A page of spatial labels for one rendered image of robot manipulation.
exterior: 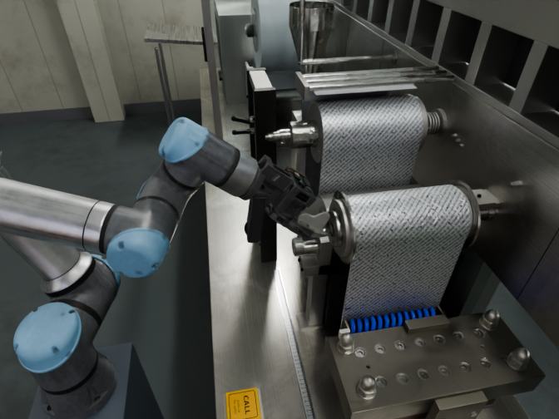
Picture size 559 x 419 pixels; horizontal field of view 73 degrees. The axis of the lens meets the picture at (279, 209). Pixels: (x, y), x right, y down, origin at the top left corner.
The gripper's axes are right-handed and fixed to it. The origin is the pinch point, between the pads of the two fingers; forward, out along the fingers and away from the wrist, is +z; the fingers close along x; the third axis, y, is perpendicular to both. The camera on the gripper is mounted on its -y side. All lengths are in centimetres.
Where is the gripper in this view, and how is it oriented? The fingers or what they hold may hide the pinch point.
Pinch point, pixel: (319, 231)
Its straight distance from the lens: 78.4
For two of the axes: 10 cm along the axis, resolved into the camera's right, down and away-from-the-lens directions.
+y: 6.3, -6.8, -3.8
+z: 7.6, 4.2, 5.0
